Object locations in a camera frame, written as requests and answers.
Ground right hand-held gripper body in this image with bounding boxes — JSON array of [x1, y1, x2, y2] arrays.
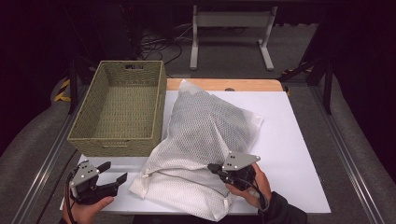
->
[[219, 150, 262, 191]]

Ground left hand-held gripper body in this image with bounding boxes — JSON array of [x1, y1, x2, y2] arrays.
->
[[68, 160, 120, 206]]

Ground white mesh laundry bag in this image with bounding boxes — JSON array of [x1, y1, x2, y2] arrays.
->
[[128, 78, 264, 223]]

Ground green woven basket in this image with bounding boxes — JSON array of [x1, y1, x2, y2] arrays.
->
[[66, 60, 168, 158]]

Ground person's right hand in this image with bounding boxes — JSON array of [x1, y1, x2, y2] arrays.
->
[[225, 162, 273, 209]]

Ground person's left hand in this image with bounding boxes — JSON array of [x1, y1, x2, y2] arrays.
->
[[62, 186, 116, 224]]

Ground white board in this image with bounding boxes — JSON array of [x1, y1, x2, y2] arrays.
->
[[59, 90, 332, 216]]

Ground yellow black striped tape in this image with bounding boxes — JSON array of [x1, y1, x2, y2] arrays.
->
[[53, 78, 72, 104]]

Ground black metal stand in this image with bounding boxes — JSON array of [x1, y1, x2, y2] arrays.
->
[[278, 56, 334, 116]]

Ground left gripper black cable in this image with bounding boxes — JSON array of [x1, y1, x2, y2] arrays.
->
[[64, 173, 78, 224]]

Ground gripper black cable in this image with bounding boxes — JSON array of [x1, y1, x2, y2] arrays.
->
[[64, 173, 78, 224], [242, 177, 269, 212]]

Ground aluminium rail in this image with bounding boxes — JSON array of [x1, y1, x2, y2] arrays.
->
[[310, 84, 387, 224], [10, 105, 82, 224]]

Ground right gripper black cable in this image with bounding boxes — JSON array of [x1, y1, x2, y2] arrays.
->
[[242, 177, 269, 212]]

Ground black floor cables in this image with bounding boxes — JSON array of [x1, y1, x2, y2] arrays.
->
[[135, 23, 194, 64]]

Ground white metal table frame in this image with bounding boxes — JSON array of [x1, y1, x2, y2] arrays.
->
[[189, 4, 279, 72]]

